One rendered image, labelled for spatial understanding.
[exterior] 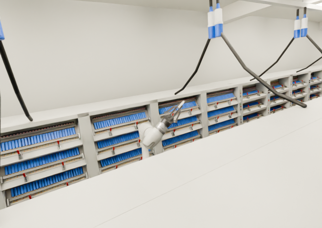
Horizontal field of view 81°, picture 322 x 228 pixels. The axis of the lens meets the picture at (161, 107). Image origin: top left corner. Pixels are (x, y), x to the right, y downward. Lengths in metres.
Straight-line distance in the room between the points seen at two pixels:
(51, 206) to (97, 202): 0.11
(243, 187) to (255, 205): 0.06
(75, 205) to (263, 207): 0.42
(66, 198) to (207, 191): 0.35
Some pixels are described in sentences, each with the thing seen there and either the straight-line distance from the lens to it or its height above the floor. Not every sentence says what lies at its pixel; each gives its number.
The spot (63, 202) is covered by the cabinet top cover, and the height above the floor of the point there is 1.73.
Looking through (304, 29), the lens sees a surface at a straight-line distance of 2.84.
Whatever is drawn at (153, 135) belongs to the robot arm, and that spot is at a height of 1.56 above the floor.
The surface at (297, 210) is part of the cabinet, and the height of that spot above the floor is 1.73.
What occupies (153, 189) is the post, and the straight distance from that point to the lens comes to 0.52.
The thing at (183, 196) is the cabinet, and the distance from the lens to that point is 0.49.
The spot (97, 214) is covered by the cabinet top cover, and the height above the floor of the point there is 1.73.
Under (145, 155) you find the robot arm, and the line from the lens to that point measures 1.55.
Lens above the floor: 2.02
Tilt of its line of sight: 11 degrees down
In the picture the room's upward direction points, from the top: 6 degrees counter-clockwise
